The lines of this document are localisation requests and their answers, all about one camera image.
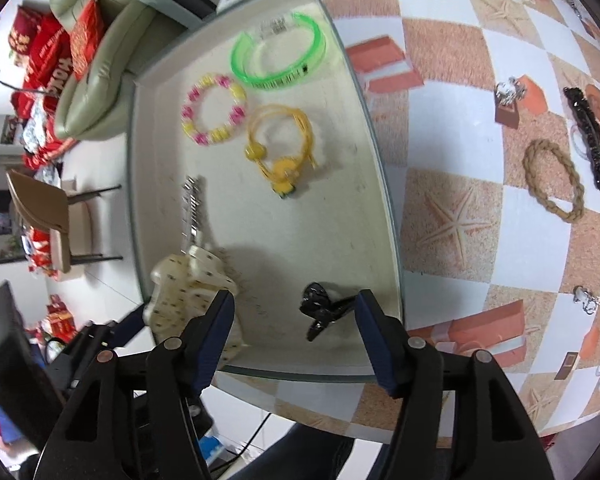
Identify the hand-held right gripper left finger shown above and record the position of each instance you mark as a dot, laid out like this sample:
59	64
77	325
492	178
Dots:
212	345

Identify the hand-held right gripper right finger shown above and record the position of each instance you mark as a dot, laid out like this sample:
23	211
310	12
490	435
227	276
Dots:
375	340

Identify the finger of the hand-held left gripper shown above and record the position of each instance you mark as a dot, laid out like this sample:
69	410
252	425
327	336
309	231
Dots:
130	325

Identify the black claw clip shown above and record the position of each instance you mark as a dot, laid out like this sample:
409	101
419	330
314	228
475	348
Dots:
320	310

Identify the cream polka dot scrunchie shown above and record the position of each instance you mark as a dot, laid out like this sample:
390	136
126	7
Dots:
180	285

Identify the white shallow tray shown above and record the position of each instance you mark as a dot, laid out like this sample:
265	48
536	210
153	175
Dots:
280	240

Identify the silver barrette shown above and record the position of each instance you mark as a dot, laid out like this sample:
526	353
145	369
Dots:
192	210

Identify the green translucent bangle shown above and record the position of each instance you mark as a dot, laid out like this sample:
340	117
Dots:
240	67

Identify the red gift box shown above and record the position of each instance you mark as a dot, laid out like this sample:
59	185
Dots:
62	320

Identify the person's leg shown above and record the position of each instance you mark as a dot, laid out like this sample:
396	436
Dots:
305	452

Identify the brown chair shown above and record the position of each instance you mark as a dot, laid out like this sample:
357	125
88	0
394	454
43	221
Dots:
40	210

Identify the small silver earring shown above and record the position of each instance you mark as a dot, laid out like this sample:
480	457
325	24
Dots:
585	300

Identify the pale green sofa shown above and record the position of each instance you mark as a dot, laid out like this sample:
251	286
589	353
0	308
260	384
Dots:
110	60

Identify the red printed cushion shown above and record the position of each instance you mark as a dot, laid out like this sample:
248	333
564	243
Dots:
40	55
85	35

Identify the black beaded hair clip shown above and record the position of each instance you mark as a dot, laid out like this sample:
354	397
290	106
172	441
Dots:
590	140

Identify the checkered tablecloth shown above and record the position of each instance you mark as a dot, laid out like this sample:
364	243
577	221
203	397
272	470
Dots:
455	35

